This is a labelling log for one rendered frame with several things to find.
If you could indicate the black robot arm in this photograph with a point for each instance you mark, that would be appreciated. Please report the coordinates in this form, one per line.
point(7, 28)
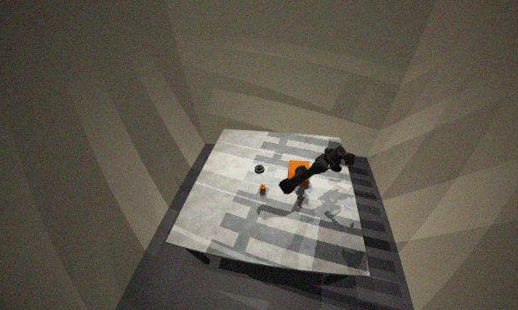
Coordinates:
point(321, 164)

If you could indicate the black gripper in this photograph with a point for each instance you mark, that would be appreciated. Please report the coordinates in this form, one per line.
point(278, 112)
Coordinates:
point(349, 160)

